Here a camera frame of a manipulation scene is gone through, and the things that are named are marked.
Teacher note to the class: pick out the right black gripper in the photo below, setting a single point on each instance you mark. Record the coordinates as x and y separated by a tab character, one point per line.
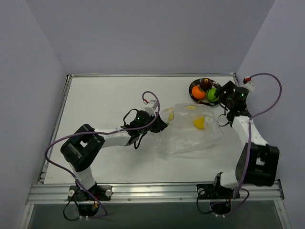
221	92

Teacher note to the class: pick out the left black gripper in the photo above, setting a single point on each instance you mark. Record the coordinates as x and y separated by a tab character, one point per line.
161	122

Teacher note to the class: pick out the green fake watermelon ball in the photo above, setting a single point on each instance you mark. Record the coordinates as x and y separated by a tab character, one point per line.
210	92

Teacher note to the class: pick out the dark red fake fruit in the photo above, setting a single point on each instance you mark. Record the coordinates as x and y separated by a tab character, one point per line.
205	84

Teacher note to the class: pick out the orange fake fruit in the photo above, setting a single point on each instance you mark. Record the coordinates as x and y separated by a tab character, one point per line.
197	93

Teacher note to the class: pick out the yellow fake lemon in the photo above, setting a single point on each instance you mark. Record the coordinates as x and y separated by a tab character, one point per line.
199	123

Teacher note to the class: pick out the translucent plastic bag lemon print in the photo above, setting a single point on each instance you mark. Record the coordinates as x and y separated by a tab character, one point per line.
181	138

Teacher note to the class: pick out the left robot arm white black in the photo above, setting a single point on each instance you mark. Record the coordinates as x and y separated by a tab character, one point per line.
80	151

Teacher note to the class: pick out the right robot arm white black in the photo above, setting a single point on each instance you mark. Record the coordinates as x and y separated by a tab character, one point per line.
257	164

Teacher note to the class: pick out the brown striped ceramic plate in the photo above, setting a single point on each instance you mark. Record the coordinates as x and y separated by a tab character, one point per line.
215	99

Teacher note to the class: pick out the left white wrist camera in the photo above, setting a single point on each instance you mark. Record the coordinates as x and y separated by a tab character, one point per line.
151	107

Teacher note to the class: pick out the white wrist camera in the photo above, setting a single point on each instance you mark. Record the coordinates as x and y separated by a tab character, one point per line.
248	84
151	107

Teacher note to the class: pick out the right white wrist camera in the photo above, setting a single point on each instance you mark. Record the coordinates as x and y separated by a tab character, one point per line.
248	84

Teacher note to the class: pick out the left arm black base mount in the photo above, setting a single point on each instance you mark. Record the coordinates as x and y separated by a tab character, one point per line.
86	205

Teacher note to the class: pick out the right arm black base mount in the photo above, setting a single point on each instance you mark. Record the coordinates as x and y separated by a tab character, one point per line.
220	196

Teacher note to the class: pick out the aluminium front rail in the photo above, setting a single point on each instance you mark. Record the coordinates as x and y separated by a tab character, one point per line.
146	193

